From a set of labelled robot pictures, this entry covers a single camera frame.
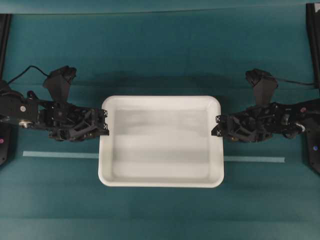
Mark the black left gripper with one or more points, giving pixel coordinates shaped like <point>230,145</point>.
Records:
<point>68,122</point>

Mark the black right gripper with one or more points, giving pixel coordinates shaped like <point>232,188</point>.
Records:
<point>255,124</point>

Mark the white plastic tray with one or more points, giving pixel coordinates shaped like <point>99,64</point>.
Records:
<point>161,141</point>

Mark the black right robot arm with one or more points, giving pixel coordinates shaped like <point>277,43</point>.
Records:
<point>294,115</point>

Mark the light blue tape strip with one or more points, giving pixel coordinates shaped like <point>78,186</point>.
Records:
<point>81,155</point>

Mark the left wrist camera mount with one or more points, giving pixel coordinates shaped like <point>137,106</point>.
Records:
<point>58,83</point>

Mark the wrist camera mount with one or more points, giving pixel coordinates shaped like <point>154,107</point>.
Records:
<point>263,85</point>
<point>58,83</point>

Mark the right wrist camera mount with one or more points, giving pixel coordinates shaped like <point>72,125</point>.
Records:
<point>263,85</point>

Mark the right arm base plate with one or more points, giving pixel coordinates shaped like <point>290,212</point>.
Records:
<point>312,147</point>

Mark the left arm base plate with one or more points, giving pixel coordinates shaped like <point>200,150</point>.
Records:
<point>8,144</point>

